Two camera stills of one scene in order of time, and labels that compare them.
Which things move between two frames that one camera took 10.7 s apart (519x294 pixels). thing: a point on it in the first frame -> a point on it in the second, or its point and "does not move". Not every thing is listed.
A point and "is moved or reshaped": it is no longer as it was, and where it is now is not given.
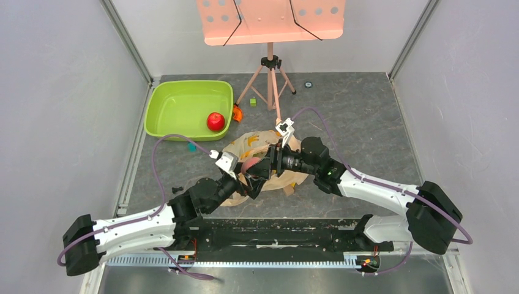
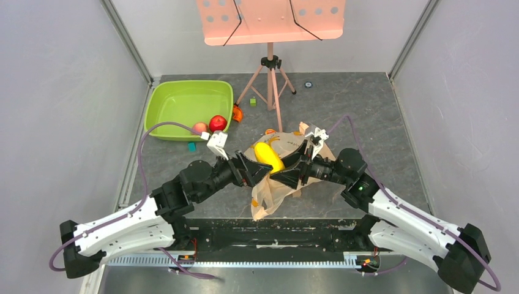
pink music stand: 254,22 does not move
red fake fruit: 215,121 does not move
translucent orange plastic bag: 256,144 -> 267,192
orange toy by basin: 238,115 does not move
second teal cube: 191,147 does not move
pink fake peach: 248,162 is moved or reshaped
